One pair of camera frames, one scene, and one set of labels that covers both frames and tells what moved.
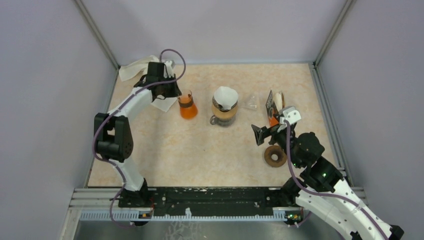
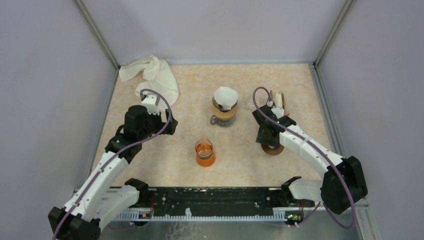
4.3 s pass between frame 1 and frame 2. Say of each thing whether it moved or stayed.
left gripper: moved
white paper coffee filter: stayed
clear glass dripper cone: stayed
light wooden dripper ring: stayed
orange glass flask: moved
